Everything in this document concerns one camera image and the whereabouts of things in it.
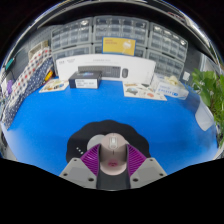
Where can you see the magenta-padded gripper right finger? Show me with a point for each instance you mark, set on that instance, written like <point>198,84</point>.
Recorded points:
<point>150,171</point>

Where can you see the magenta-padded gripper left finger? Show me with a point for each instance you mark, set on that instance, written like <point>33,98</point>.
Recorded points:
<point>75,171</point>

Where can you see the pink beige computer mouse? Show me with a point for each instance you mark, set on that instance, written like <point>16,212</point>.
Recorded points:
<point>113,153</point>

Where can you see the black fuzzy mouse pad with eyes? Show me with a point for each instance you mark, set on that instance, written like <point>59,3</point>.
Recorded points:
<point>110,126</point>

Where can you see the food sticker sheet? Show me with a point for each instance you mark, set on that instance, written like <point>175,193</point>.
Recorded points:
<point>143,91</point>
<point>54,85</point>

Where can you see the white blue tissue box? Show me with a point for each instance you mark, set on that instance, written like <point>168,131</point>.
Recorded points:
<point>170,88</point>

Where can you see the navy polka dot cloth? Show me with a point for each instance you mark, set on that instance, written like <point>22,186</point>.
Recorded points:
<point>20,100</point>

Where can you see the small dark box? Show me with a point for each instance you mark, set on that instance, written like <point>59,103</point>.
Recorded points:
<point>85,80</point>

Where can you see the yellow red toy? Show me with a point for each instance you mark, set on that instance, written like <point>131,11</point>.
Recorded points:
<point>48,76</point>

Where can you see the green potted plant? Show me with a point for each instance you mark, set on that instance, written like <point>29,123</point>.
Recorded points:
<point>208,90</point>

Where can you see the white keyboard box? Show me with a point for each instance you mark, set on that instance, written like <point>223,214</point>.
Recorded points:
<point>66,65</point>

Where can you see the purple plush toy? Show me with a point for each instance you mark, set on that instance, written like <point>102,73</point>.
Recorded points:
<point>10,86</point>

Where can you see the red blue checkered cloth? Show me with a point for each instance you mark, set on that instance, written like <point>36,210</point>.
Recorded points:
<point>30,71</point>

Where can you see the white wicker basket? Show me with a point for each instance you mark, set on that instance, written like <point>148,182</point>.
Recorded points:
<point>38,49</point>

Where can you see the yellow card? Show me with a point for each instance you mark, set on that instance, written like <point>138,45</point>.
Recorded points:
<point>119,46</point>

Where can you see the white wall outlet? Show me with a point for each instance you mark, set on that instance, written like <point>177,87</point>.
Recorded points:
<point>186,76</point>

